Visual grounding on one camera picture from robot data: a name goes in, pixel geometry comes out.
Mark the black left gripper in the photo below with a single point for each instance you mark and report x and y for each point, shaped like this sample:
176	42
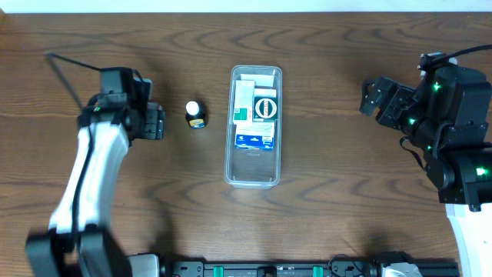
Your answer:
154	123

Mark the dark Woods syrup bottle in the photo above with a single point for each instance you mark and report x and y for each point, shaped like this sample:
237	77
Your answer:
195	116

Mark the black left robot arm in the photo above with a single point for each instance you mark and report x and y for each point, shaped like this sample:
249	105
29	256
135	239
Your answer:
79	240

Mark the clear plastic container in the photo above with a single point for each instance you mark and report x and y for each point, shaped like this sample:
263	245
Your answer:
247	168

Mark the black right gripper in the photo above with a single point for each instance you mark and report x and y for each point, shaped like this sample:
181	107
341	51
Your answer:
387	102

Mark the white green medicine box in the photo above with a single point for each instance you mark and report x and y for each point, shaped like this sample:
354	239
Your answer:
243	102

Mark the blue Kool Fever box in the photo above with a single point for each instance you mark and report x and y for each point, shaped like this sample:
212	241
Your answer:
258	136

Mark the green Zam-Buk box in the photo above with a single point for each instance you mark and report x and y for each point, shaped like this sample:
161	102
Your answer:
265	109

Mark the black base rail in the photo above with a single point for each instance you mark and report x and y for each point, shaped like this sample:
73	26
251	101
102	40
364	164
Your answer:
397	264

